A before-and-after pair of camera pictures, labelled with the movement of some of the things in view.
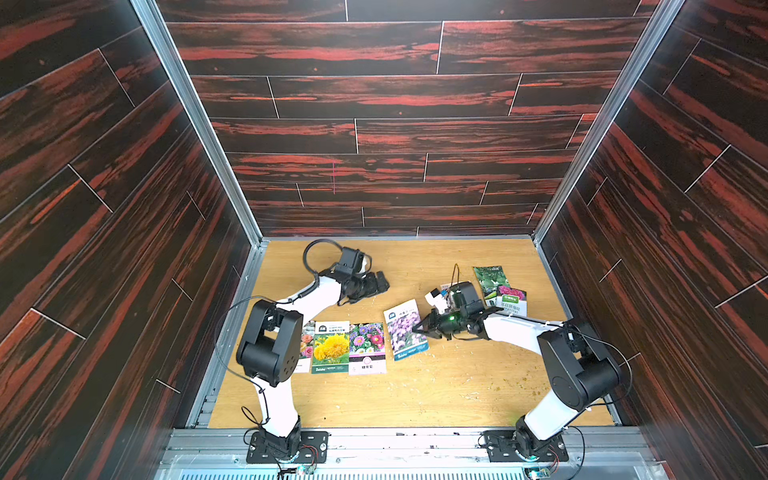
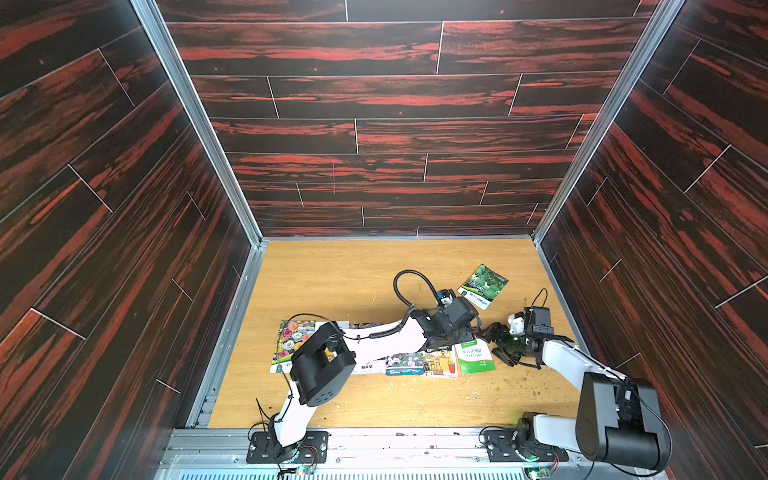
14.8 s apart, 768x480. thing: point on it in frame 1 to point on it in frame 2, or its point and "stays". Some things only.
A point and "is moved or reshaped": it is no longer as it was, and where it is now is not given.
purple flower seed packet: x=400 y=321 is moved or reshaped
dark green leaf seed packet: x=489 y=279 stays
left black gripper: x=371 y=287 to x=467 y=333
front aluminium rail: x=206 y=453 stays
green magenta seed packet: x=514 y=301 to x=475 y=356
